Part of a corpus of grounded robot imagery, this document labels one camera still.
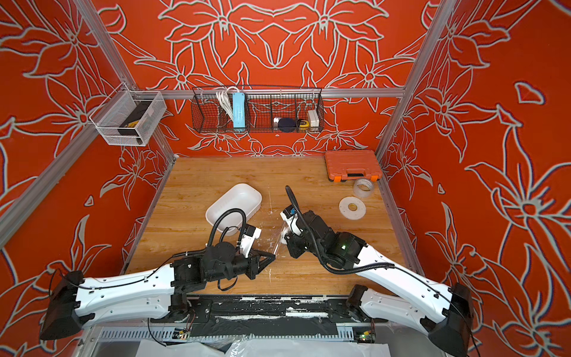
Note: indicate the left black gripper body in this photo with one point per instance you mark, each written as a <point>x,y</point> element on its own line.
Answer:
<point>239,266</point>

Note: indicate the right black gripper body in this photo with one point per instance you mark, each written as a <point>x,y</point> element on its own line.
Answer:
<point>298,247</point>

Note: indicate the test tube blue cap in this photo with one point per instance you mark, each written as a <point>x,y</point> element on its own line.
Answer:
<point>279,238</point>

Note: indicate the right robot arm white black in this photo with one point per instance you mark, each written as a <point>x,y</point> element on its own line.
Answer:
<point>445,314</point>

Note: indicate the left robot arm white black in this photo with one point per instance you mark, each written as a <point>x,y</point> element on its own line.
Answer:
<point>158,294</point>

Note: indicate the white flat tape roll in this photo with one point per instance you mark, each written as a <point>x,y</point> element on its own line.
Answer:
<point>352,208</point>

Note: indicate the clear tape roll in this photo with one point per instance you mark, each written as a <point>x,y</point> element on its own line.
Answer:
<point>363,188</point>

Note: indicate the white plastic tray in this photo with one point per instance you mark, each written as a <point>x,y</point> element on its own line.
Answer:
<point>241,196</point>

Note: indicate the orange tool case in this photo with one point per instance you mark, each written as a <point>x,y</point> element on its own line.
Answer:
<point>343,165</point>

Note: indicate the dark round object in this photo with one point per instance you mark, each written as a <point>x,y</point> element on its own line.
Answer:
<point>287,125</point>

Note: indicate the white small box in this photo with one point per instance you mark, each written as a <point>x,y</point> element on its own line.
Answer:
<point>314,121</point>

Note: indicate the light blue box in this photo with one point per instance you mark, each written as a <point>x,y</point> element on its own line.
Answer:
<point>239,122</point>

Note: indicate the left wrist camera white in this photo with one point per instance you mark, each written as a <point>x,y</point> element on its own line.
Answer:
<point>250,235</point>

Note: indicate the black wire basket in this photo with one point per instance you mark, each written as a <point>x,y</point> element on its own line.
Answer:
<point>212,107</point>

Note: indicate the clear acrylic wall box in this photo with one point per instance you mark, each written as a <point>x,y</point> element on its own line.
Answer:
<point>128,120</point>

